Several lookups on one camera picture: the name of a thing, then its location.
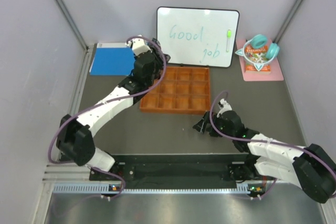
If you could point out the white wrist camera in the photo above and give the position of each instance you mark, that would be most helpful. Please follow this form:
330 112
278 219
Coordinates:
138 46
224 106

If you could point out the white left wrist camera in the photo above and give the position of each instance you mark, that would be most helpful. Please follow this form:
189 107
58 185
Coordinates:
138 46

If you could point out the white dry-erase board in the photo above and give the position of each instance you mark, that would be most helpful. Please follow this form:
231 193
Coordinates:
195 36

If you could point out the grey cable duct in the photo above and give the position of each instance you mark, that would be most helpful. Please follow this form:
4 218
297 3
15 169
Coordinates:
110 188

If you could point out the orange book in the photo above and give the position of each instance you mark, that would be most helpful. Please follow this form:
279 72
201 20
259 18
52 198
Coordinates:
256 56

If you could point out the navy floral tie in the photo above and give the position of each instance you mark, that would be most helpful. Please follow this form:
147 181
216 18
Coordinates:
156 43

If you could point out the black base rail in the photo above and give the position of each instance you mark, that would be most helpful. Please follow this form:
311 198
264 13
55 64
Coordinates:
186 171

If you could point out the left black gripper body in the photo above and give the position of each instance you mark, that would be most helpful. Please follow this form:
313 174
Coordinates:
158 64

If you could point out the green marker pen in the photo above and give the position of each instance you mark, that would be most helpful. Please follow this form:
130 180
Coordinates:
229 34

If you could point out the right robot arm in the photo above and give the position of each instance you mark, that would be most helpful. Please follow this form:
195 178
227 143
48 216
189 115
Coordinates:
309 168

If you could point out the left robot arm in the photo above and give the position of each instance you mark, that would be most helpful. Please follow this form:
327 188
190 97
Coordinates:
75 140

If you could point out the teal cat-ear headphones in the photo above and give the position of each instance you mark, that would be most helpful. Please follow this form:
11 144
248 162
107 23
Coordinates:
259 41

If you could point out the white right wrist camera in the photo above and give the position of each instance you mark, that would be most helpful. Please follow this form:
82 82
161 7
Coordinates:
224 106

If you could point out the pink mat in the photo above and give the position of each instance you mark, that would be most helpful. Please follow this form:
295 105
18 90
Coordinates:
275 75

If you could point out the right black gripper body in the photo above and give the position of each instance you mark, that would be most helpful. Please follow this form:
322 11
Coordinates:
219 123

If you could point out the blue folder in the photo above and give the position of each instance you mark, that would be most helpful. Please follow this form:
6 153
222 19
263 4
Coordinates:
112 59

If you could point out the orange compartment tray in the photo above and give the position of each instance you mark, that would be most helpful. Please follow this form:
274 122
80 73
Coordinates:
184 90

